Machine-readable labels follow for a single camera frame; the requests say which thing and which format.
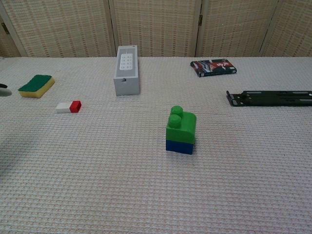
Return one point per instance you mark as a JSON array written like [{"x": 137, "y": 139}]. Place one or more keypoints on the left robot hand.
[{"x": 4, "y": 91}]

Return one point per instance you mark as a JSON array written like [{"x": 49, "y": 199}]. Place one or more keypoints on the green and blue toy block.
[{"x": 181, "y": 129}]

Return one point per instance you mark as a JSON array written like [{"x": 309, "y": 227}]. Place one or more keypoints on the dark blue block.
[{"x": 179, "y": 147}]

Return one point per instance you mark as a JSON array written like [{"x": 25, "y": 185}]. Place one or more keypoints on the yellow sponge with green pad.
[{"x": 36, "y": 85}]

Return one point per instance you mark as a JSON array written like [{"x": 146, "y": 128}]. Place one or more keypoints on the woven bamboo screen panel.
[
  {"x": 7, "y": 46},
  {"x": 61, "y": 24},
  {"x": 156, "y": 19},
  {"x": 234, "y": 24},
  {"x": 292, "y": 29}
]

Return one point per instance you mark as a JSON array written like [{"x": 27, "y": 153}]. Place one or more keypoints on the brass screen hinge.
[
  {"x": 5, "y": 28},
  {"x": 200, "y": 20}
]

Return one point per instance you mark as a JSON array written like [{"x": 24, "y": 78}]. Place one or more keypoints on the white and red small block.
[{"x": 68, "y": 107}]

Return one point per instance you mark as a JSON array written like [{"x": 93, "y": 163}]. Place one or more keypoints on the grey box with white keypad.
[{"x": 126, "y": 83}]

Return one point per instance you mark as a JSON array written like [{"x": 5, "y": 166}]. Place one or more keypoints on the white woven tablecloth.
[{"x": 146, "y": 195}]

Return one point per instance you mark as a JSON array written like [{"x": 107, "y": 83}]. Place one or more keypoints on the dark printed flat packet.
[{"x": 213, "y": 67}]

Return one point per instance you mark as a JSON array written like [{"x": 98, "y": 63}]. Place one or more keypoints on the black metal slotted bracket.
[{"x": 273, "y": 98}]

